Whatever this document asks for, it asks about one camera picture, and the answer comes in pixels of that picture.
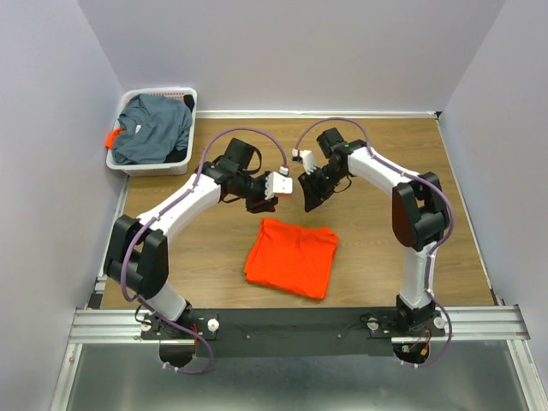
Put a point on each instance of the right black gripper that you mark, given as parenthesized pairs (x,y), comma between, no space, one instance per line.
(313,194)

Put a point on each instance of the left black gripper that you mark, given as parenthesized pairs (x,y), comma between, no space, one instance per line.
(262,205)

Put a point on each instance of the orange t shirt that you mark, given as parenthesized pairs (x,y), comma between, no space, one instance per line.
(292,258)

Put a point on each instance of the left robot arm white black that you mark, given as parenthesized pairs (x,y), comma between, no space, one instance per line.
(138,253)

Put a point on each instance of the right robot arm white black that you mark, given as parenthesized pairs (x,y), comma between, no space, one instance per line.
(421,214)

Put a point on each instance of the white plastic laundry basket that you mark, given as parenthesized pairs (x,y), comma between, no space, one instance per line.
(178,168)

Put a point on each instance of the black garment in basket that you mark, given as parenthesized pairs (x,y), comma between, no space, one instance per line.
(189,101)

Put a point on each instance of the grey blue t shirt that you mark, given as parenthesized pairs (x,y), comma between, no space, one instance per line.
(153,129)

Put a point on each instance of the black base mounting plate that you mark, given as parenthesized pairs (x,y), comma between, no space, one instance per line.
(297,332)

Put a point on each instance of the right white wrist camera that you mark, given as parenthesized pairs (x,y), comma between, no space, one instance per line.
(306,159)

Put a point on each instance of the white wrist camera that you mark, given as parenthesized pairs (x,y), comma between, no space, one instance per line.
(306,159)
(277,185)

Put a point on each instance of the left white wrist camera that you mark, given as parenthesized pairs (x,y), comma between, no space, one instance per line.
(277,185)

